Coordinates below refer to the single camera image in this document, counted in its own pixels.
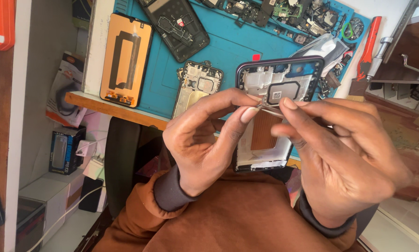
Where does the person's left hand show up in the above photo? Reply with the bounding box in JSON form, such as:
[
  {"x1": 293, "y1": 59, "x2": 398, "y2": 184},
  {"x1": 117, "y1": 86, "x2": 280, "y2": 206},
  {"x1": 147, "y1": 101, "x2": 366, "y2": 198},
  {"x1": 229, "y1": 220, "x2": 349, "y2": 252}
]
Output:
[{"x1": 162, "y1": 87, "x2": 263, "y2": 197}]

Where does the person's right hand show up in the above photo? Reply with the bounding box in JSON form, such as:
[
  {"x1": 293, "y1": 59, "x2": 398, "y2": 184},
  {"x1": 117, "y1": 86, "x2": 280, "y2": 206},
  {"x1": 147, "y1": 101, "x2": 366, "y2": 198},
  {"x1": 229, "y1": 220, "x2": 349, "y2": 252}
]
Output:
[{"x1": 271, "y1": 97, "x2": 414, "y2": 229}]

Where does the clear adhesive strip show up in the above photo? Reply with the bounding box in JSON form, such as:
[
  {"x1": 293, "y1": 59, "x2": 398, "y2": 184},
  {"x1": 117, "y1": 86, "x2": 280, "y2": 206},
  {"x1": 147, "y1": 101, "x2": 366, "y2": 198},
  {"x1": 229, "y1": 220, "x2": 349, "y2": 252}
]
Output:
[{"x1": 259, "y1": 101, "x2": 288, "y2": 118}]

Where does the black chair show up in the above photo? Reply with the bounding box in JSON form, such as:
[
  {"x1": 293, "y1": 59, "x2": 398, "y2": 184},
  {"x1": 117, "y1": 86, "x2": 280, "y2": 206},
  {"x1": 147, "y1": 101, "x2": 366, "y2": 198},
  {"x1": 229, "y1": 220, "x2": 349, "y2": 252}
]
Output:
[{"x1": 104, "y1": 116, "x2": 142, "y2": 218}]

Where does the white power adapter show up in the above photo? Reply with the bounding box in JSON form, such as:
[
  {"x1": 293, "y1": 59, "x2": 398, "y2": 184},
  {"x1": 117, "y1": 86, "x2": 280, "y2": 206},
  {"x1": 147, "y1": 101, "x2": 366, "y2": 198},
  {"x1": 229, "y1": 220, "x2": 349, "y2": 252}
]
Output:
[{"x1": 82, "y1": 154, "x2": 106, "y2": 181}]

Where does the blue repair mat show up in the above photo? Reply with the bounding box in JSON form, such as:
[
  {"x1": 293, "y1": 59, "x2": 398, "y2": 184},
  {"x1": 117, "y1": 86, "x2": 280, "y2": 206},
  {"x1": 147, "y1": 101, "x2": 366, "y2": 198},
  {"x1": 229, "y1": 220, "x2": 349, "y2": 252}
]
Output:
[{"x1": 113, "y1": 0, "x2": 372, "y2": 159}]

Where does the white charger plug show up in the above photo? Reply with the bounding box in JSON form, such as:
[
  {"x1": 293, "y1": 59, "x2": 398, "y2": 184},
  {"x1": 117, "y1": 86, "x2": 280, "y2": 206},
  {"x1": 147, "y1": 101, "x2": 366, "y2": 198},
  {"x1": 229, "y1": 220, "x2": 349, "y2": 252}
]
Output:
[{"x1": 75, "y1": 140, "x2": 97, "y2": 158}]

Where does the orange-backed phone display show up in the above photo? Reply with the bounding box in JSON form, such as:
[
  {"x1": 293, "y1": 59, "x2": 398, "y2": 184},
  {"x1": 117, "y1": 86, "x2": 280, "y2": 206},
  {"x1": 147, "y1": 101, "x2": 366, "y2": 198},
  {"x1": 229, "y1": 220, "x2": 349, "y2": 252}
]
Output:
[{"x1": 99, "y1": 13, "x2": 154, "y2": 109}]

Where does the silver metal tool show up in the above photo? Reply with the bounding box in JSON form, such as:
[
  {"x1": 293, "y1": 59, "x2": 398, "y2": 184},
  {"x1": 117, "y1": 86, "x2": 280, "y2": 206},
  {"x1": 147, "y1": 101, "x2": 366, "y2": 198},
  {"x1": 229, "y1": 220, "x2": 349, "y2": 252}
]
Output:
[{"x1": 366, "y1": 36, "x2": 394, "y2": 83}]

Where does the black flat device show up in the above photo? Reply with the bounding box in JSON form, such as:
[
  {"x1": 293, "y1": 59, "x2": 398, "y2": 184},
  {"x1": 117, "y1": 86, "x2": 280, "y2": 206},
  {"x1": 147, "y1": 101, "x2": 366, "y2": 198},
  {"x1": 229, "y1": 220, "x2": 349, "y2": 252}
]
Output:
[{"x1": 78, "y1": 176, "x2": 105, "y2": 213}]

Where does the clear plastic bag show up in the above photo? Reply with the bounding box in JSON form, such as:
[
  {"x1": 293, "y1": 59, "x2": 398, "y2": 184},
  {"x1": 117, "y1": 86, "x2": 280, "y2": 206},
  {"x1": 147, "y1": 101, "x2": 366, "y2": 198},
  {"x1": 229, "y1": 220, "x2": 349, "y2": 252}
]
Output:
[{"x1": 289, "y1": 33, "x2": 351, "y2": 77}]

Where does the wooden drawer unit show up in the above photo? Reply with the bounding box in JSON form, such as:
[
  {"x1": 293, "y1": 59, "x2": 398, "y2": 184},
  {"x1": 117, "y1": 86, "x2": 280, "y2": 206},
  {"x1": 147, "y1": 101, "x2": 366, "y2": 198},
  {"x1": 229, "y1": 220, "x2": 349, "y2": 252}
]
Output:
[{"x1": 365, "y1": 13, "x2": 419, "y2": 114}]

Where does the black and blue box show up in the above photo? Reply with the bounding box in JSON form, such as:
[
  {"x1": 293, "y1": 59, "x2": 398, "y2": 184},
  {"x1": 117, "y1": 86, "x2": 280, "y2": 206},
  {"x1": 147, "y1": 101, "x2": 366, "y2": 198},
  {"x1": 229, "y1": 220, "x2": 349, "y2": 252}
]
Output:
[{"x1": 48, "y1": 125, "x2": 87, "y2": 176}]

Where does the pile of small screws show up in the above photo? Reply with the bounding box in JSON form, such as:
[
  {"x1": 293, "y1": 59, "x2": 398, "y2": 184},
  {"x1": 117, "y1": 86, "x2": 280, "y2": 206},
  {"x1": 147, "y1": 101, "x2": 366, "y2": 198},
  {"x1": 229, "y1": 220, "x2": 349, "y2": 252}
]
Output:
[{"x1": 345, "y1": 17, "x2": 365, "y2": 41}]

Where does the white cardboard box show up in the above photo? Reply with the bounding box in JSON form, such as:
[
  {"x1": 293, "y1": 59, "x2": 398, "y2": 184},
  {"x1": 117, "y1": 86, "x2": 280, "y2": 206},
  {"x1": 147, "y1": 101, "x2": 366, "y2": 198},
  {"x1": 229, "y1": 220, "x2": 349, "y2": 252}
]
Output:
[{"x1": 18, "y1": 167, "x2": 86, "y2": 246}]

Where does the heap of small phone parts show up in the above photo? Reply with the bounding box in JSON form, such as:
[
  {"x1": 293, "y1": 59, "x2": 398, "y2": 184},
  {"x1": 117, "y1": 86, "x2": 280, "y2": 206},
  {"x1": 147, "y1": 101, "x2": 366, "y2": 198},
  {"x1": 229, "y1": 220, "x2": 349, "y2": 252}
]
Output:
[{"x1": 196, "y1": 0, "x2": 350, "y2": 47}]

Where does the dark box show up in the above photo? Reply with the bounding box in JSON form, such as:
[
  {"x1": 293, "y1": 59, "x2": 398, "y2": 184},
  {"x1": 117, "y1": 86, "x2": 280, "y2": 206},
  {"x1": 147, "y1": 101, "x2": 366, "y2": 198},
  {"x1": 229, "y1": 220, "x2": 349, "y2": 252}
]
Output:
[{"x1": 15, "y1": 197, "x2": 48, "y2": 252}]

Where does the silver phone mid frame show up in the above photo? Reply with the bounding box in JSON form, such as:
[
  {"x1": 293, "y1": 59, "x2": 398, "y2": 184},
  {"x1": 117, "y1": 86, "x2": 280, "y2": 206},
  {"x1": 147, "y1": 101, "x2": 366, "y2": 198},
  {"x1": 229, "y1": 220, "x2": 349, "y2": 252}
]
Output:
[{"x1": 171, "y1": 60, "x2": 224, "y2": 120}]

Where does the purple phone frame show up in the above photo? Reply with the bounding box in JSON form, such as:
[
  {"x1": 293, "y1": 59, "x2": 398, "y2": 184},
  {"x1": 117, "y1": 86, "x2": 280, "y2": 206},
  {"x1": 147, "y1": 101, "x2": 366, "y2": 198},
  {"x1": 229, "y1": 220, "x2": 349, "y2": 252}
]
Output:
[{"x1": 232, "y1": 55, "x2": 325, "y2": 173}]

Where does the red handled brush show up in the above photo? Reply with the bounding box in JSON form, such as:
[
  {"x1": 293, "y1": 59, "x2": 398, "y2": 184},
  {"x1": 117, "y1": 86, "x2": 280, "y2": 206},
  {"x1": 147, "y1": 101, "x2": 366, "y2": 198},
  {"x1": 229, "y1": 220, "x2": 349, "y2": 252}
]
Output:
[{"x1": 348, "y1": 16, "x2": 383, "y2": 97}]

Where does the black phone frame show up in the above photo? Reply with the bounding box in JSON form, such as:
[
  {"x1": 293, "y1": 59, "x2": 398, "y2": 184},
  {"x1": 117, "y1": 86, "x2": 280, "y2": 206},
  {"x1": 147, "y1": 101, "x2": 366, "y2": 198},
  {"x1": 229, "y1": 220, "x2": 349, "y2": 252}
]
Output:
[{"x1": 136, "y1": 0, "x2": 211, "y2": 63}]

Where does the green ring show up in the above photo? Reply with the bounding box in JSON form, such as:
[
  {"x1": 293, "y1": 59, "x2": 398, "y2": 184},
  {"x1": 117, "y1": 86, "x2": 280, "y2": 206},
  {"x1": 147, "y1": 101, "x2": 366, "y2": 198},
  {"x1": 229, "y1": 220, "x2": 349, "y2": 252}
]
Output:
[{"x1": 341, "y1": 22, "x2": 354, "y2": 40}]

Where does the white cable packaging box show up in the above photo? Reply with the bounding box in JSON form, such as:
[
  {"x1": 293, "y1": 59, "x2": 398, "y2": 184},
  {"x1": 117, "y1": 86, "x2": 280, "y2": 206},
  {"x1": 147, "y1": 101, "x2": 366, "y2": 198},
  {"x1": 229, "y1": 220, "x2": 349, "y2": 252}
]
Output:
[{"x1": 45, "y1": 52, "x2": 88, "y2": 129}]

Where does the aluminium rail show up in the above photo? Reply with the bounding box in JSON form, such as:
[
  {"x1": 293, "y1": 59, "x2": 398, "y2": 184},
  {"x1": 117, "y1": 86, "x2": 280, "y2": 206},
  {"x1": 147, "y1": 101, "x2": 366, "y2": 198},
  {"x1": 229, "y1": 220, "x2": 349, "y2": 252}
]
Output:
[{"x1": 382, "y1": 0, "x2": 419, "y2": 64}]

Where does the white cable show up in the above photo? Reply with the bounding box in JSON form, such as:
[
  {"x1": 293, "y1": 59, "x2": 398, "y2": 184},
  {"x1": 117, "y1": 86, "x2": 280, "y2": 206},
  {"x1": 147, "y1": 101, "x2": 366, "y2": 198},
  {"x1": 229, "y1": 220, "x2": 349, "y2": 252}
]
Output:
[{"x1": 25, "y1": 185, "x2": 106, "y2": 252}]

